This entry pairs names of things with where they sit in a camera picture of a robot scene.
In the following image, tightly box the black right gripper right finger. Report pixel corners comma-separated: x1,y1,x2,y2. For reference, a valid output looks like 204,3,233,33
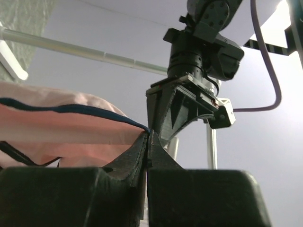
147,131,272,227

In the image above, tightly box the pink underwear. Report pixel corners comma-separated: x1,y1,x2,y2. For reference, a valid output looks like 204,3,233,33
0,82,150,172

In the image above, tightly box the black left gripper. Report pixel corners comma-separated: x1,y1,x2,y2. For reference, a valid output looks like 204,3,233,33
146,73,227,140

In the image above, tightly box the white metal clothes rack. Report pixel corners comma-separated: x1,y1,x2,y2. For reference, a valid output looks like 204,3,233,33
0,26,167,81

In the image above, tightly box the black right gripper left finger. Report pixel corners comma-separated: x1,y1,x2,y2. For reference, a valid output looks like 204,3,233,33
0,133,148,227

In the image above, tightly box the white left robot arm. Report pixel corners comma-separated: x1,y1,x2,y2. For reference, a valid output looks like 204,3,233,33
146,0,244,143

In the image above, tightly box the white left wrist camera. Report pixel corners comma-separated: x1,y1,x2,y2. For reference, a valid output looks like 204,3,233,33
203,98,236,129

